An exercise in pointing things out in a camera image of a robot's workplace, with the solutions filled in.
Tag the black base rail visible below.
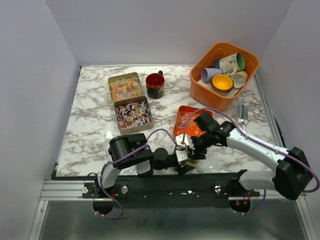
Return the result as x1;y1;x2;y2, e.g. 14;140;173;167
82;169;276;210

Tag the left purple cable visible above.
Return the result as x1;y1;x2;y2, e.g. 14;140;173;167
98;128;178;220

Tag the blue cup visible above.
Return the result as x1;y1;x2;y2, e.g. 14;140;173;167
212;58;221;69

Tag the lavender cup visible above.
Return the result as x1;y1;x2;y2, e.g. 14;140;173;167
200;67;222;83

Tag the orange tray of candies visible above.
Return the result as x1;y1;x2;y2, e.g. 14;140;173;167
173;105;213;138

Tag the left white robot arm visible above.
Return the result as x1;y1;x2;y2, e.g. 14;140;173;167
93;133;200;198

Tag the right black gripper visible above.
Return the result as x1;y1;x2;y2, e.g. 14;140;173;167
186;132;213;162

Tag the orange plastic bin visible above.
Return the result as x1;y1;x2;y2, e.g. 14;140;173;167
189;42;260;111

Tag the floral white mug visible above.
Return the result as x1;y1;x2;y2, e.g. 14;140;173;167
219;52;246;76

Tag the yellow and brown bowl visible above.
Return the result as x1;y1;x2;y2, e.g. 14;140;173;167
211;74;234;93

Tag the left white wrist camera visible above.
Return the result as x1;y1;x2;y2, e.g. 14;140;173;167
175;149;189;163

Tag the aluminium frame rail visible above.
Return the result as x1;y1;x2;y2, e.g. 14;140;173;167
30;180;317;240

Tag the cream cup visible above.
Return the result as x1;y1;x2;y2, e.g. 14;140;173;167
231;71;248;89

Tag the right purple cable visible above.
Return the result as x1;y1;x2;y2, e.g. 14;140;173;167
181;107;320;193

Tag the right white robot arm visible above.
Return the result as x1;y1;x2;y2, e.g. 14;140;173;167
192;112;313;200

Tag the silver metal scoop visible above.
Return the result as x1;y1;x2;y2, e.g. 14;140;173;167
237;103;249;132

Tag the purple cable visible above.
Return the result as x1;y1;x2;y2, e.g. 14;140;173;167
98;128;178;220
181;107;320;193

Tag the red and black mug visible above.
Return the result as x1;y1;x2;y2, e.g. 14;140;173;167
145;70;165;100

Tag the gold tin of jelly candies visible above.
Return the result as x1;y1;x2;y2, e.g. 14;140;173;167
108;72;144;103

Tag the gold tin of lollipops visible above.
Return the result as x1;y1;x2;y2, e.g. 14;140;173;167
114;96;154;135

